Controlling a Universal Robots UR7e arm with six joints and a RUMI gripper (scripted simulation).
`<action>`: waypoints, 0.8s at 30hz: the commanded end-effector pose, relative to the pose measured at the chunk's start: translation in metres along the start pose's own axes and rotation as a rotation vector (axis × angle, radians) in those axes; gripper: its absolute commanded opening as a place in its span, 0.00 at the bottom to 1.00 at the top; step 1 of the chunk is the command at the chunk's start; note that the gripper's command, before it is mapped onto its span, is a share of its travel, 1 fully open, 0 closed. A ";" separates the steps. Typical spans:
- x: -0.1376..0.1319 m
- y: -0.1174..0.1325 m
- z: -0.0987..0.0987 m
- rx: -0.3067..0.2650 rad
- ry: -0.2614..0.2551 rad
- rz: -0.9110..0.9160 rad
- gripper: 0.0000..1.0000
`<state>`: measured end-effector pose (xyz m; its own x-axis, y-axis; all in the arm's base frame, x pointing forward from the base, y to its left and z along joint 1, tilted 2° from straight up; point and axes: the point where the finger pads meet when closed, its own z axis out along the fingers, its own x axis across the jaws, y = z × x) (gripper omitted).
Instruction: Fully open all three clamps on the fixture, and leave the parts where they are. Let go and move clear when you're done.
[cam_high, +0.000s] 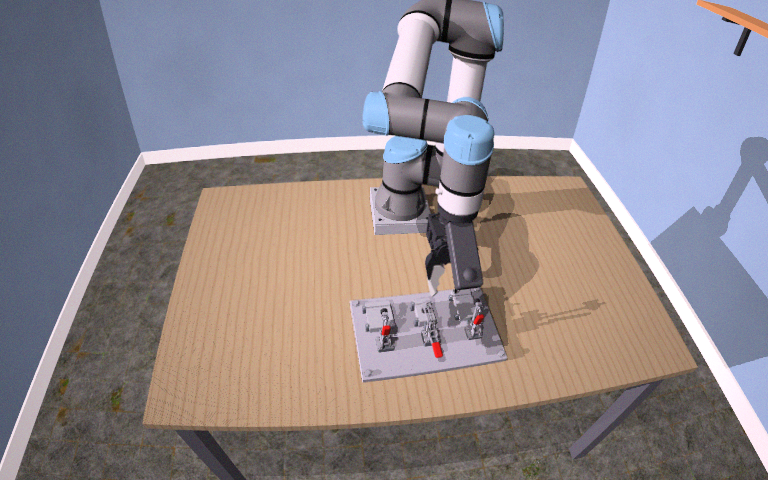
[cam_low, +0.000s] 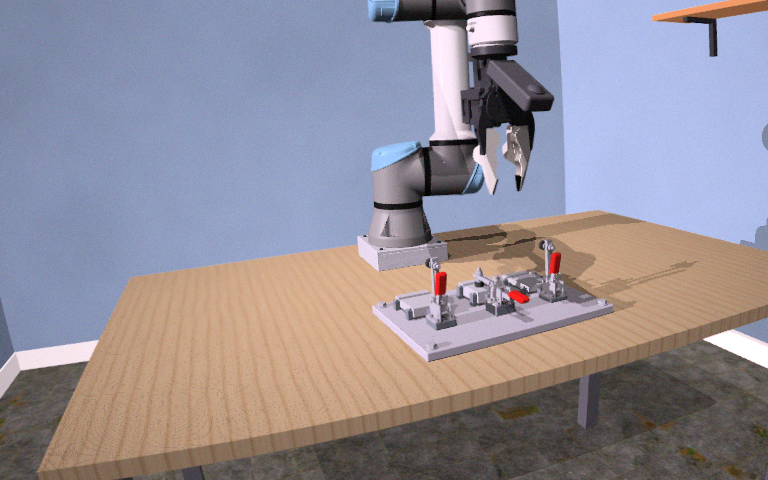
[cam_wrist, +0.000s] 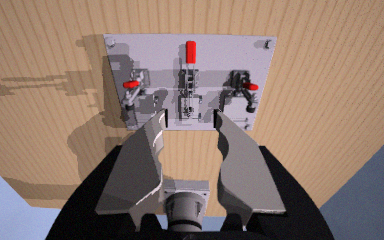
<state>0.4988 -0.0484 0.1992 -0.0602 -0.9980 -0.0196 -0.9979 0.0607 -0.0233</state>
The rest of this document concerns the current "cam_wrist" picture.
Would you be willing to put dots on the toggle clamp with red handle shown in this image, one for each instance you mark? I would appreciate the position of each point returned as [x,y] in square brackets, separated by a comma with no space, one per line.
[143,77]

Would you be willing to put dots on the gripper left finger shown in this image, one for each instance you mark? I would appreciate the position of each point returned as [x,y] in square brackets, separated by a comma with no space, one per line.
[126,184]

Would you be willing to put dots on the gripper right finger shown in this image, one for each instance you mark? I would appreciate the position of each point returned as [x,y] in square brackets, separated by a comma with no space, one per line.
[254,184]

